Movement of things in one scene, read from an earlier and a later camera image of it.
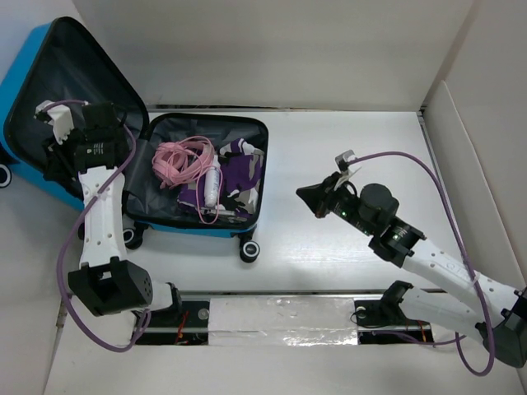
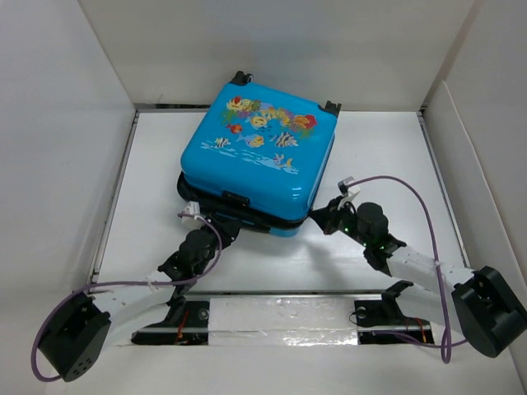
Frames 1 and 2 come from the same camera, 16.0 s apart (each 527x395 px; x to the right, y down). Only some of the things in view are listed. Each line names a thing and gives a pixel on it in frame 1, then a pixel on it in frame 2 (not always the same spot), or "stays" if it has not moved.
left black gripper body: x=69 y=146 to x=224 y=236
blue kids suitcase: x=199 y=174 to x=255 y=155
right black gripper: x=319 y=197 to x=327 y=216
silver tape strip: x=282 y=322 stays
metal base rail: x=380 y=322 stays
